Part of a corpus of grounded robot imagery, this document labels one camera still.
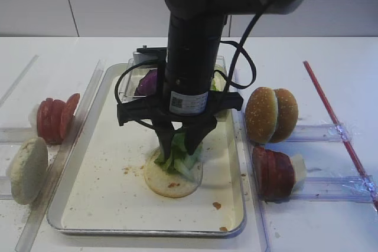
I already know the purple cabbage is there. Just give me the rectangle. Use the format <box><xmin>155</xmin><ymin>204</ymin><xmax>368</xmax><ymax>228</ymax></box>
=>
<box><xmin>134</xmin><ymin>69</ymin><xmax>158</xmax><ymax>96</ymax></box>

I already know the pale bread slice stack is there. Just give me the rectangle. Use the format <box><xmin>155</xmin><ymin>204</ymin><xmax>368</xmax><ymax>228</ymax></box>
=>
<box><xmin>9</xmin><ymin>137</ymin><xmax>48</xmax><ymax>205</ymax></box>

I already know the tomato slice stack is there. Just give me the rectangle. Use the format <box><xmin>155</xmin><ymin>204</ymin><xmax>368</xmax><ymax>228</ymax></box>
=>
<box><xmin>36</xmin><ymin>93</ymin><xmax>80</xmax><ymax>145</ymax></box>

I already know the metal baking tray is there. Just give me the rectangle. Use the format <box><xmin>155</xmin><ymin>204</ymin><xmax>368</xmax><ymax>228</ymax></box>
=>
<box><xmin>47</xmin><ymin>63</ymin><xmax>246</xmax><ymax>238</ymax></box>

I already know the green lettuce leaf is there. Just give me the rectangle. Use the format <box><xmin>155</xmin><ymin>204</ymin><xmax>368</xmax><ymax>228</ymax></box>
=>
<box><xmin>153</xmin><ymin>133</ymin><xmax>203</xmax><ymax>181</ymax></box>

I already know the red plastic strip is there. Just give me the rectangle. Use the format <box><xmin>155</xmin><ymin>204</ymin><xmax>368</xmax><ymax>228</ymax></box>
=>
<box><xmin>303</xmin><ymin>61</ymin><xmax>377</xmax><ymax>210</ymax></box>

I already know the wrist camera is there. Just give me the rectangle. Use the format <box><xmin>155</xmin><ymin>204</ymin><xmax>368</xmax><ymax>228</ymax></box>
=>
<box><xmin>133</xmin><ymin>45</ymin><xmax>167</xmax><ymax>65</ymax></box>

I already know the clear patty dispenser rail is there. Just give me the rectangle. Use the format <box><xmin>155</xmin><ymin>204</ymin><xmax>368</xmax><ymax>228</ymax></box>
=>
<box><xmin>290</xmin><ymin>176</ymin><xmax>377</xmax><ymax>203</ymax></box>

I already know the clear left guide rail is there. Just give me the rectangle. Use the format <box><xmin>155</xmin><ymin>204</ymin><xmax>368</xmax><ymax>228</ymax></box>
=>
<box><xmin>14</xmin><ymin>60</ymin><xmax>105</xmax><ymax>251</ymax></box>

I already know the bottom bun slice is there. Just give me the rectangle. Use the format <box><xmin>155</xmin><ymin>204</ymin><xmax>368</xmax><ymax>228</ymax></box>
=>
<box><xmin>144</xmin><ymin>149</ymin><xmax>203</xmax><ymax>198</ymax></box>

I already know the clear guide rail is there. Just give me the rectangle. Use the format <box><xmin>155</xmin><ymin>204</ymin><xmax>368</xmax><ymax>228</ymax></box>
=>
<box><xmin>14</xmin><ymin>60</ymin><xmax>105</xmax><ymax>251</ymax></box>
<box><xmin>233</xmin><ymin>68</ymin><xmax>271</xmax><ymax>252</ymax></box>

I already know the sesame bun top right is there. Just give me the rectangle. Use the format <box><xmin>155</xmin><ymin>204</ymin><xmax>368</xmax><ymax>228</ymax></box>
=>
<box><xmin>269</xmin><ymin>89</ymin><xmax>298</xmax><ymax>143</ymax></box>

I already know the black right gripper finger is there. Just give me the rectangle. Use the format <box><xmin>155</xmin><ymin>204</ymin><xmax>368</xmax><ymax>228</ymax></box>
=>
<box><xmin>185</xmin><ymin>122</ymin><xmax>217</xmax><ymax>155</ymax></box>

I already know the sesame bun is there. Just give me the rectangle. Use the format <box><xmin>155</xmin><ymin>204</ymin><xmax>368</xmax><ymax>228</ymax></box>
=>
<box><xmin>245</xmin><ymin>87</ymin><xmax>278</xmax><ymax>144</ymax></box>
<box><xmin>269</xmin><ymin>89</ymin><xmax>298</xmax><ymax>143</ymax></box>

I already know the white patty pusher block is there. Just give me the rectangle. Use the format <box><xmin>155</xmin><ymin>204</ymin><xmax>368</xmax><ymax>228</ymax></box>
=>
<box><xmin>290</xmin><ymin>154</ymin><xmax>307</xmax><ymax>190</ymax></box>

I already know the brown meat patty stack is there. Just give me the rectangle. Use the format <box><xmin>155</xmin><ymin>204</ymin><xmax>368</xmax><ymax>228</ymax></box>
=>
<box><xmin>252</xmin><ymin>146</ymin><xmax>295</xmax><ymax>201</ymax></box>

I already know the clear lettuce container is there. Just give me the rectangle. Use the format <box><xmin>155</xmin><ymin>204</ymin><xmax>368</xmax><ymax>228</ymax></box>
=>
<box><xmin>119</xmin><ymin>56</ymin><xmax>226</xmax><ymax>116</ymax></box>

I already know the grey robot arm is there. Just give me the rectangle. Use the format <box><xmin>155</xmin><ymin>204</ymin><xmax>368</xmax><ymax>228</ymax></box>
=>
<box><xmin>117</xmin><ymin>0</ymin><xmax>302</xmax><ymax>158</ymax></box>

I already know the sesame bun top left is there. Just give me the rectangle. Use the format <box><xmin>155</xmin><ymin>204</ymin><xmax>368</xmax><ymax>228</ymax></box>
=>
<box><xmin>245</xmin><ymin>87</ymin><xmax>278</xmax><ymax>144</ymax></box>

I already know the green lettuce pile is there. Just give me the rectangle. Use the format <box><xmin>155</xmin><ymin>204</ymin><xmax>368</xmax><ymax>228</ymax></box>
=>
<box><xmin>210</xmin><ymin>71</ymin><xmax>228</xmax><ymax>117</ymax></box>

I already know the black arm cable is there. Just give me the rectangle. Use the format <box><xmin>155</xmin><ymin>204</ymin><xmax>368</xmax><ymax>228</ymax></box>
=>
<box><xmin>114</xmin><ymin>0</ymin><xmax>308</xmax><ymax>132</ymax></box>

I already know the clear bun dispenser rail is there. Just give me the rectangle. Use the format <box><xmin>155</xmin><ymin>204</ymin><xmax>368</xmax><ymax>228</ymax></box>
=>
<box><xmin>286</xmin><ymin>124</ymin><xmax>351</xmax><ymax>142</ymax></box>

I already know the clear right guide rail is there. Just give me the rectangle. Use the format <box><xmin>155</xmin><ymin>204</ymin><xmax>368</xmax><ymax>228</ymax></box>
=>
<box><xmin>233</xmin><ymin>68</ymin><xmax>271</xmax><ymax>252</ymax></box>

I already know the clear far left strip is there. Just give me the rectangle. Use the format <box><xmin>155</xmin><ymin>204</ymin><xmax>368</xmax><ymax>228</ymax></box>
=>
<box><xmin>0</xmin><ymin>54</ymin><xmax>39</xmax><ymax>106</ymax></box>

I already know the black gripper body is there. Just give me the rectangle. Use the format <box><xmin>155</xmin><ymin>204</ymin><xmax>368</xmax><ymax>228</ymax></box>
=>
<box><xmin>117</xmin><ymin>91</ymin><xmax>243</xmax><ymax>134</ymax></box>

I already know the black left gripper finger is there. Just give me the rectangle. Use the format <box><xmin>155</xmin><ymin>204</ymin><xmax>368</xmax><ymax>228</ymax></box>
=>
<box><xmin>153</xmin><ymin>125</ymin><xmax>174</xmax><ymax>162</ymax></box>

